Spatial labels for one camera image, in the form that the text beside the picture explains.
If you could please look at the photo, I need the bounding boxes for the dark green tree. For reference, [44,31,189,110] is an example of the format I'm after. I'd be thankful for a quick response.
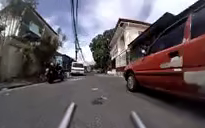
[88,28,116,73]

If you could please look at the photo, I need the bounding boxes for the grey asphalt road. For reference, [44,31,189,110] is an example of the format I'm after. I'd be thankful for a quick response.
[0,73,205,128]

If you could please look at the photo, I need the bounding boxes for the white van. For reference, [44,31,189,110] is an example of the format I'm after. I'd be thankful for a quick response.
[70,61,86,77]

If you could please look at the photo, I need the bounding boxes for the blue building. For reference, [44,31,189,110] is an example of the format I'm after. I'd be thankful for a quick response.
[53,51,76,73]

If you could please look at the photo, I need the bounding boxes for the white building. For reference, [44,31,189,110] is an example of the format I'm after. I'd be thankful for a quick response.
[106,17,152,76]

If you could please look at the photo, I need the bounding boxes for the motorcycle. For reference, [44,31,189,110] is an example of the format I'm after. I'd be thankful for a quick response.
[44,62,66,85]

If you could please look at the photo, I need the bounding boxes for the red car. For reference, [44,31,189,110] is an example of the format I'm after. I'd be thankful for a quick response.
[123,0,205,103]

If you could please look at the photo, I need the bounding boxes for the robot's own part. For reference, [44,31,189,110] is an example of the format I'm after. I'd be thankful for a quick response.
[129,110,147,128]
[58,101,76,128]

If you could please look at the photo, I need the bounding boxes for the house with dark roof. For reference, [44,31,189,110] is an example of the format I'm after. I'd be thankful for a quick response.
[0,2,60,46]

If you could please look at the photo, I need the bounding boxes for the grey pavement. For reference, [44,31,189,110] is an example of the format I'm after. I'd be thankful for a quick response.
[0,77,48,94]

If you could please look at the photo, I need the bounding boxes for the overhead wires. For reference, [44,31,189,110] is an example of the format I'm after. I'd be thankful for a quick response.
[69,0,87,63]

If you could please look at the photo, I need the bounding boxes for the grey wall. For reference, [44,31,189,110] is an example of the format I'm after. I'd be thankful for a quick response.
[0,37,48,83]

